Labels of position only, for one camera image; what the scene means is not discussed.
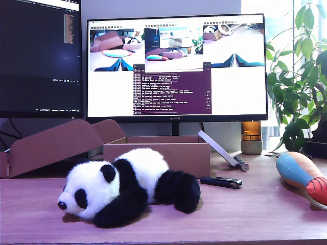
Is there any brown cardboard box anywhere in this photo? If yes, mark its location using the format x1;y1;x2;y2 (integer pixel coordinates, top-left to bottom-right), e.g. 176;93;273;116
103;135;212;179

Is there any amber glass jar grey base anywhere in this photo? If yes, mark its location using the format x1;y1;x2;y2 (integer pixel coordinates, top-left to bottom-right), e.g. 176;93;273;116
240;121;264;156

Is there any dark computer monitor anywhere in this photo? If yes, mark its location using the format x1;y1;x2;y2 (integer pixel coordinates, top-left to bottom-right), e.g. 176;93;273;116
0;0;84;119

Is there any brown cardboard lid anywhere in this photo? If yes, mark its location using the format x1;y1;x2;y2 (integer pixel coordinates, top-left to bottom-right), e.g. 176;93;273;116
0;118;127;179

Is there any black monitor cable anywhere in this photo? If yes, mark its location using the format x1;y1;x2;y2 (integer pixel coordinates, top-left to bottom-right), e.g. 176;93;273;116
0;130;13;151
9;117;23;140

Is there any green leafy house plant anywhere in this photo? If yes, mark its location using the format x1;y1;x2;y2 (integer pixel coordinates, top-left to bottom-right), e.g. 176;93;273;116
265;0;327;154

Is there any colourful striped plush toy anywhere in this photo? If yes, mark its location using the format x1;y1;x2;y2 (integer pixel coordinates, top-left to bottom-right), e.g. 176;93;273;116
275;151;327;211

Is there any black and white panda toy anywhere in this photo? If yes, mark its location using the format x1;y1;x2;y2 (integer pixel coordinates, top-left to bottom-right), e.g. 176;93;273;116
57;148;202;229

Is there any black USB stick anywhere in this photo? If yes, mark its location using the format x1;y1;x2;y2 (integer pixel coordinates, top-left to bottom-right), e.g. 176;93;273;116
199;176;243;189

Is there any bright black-framed computer monitor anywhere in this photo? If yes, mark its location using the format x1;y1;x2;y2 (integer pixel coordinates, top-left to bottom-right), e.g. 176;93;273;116
85;13;269;124

